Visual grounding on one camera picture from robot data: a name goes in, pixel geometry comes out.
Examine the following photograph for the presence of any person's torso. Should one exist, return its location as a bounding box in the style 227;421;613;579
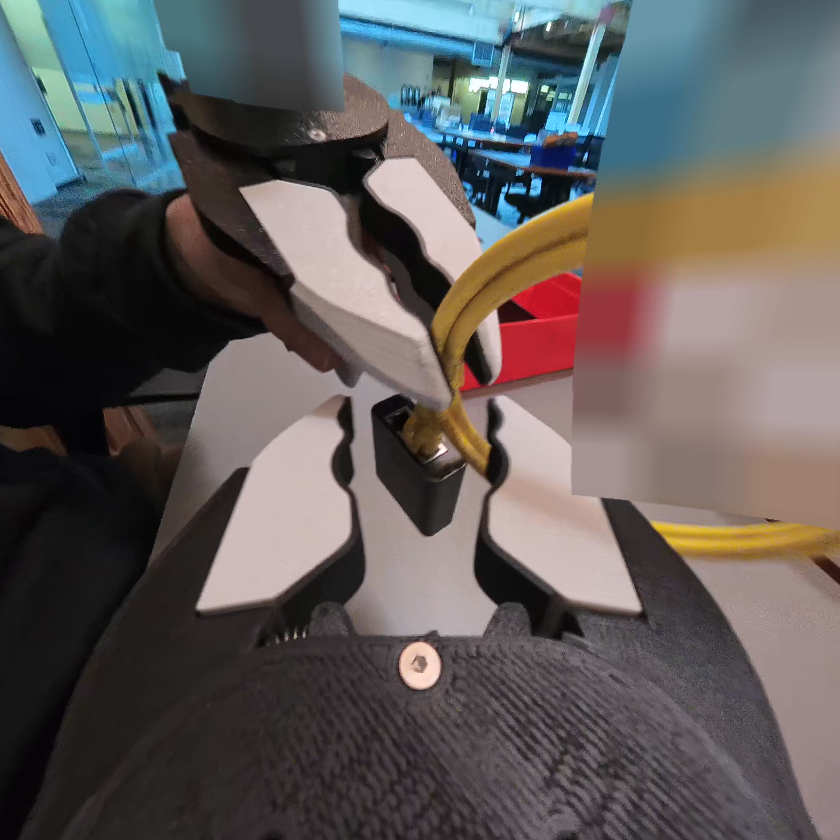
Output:
0;446;158;834

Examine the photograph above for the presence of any wooden pillar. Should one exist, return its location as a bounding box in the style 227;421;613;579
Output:
0;150;46;236

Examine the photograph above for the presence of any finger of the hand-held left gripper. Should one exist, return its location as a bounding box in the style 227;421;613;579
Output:
238;179;455;412
361;155;504;388

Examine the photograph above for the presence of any black network switch box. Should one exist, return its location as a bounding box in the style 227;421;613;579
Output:
371;394;468;538

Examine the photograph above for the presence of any person's left hand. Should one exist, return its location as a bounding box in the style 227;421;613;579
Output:
163;192;343;375

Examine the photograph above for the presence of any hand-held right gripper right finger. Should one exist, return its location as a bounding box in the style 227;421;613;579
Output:
474;397;644;634

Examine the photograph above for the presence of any yellow ethernet cable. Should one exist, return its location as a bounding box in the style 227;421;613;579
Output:
402;192;840;563

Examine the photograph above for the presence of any person's left forearm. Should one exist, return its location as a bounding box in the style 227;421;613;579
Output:
0;189;263;421

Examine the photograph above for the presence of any red plastic bin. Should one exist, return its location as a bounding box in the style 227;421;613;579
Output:
486;272;584;383

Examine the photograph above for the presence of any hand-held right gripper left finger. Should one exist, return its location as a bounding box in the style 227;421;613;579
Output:
196;395;366;618

